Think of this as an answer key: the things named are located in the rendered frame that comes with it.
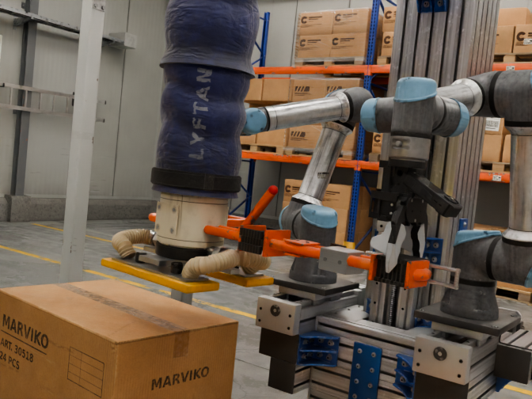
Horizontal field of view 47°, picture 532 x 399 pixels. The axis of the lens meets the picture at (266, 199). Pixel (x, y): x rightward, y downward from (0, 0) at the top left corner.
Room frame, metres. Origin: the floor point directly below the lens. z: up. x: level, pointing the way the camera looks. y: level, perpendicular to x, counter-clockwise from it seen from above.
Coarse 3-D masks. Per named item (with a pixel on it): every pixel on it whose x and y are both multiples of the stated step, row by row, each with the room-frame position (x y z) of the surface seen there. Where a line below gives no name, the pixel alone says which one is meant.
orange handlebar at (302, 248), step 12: (228, 216) 1.83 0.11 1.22; (204, 228) 1.48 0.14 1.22; (216, 228) 1.46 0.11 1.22; (228, 228) 1.49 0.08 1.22; (276, 240) 1.33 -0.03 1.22; (288, 240) 1.31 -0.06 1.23; (300, 240) 1.34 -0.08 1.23; (288, 252) 1.31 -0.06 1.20; (300, 252) 1.28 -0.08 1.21; (312, 252) 1.26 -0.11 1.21; (348, 264) 1.20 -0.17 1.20; (360, 264) 1.18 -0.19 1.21; (420, 276) 1.11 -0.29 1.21
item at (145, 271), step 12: (144, 252) 1.54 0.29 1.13; (108, 264) 1.54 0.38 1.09; (120, 264) 1.51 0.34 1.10; (132, 264) 1.50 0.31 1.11; (144, 264) 1.50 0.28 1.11; (180, 264) 1.43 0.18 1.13; (144, 276) 1.44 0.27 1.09; (156, 276) 1.41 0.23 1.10; (168, 276) 1.40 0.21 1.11; (180, 276) 1.40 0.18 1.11; (180, 288) 1.35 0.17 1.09; (192, 288) 1.35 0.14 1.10; (204, 288) 1.37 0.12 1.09; (216, 288) 1.40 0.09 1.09
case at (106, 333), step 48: (0, 288) 1.78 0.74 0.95; (48, 288) 1.84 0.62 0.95; (96, 288) 1.90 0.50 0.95; (0, 336) 1.75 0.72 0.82; (48, 336) 1.58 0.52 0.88; (96, 336) 1.44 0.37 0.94; (144, 336) 1.44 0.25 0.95; (192, 336) 1.55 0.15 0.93; (0, 384) 1.73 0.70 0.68; (48, 384) 1.56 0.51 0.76; (96, 384) 1.43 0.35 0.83; (144, 384) 1.45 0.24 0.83; (192, 384) 1.57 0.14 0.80
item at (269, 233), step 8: (240, 232) 1.37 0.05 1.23; (248, 232) 1.36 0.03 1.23; (256, 232) 1.34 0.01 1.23; (264, 232) 1.34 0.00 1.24; (272, 232) 1.35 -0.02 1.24; (280, 232) 1.37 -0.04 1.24; (288, 232) 1.39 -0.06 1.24; (240, 240) 1.38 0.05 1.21; (248, 240) 1.37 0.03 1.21; (256, 240) 1.35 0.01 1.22; (264, 240) 1.33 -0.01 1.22; (240, 248) 1.37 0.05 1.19; (248, 248) 1.35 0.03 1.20; (256, 248) 1.34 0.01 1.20; (264, 248) 1.33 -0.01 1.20; (264, 256) 1.33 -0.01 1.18
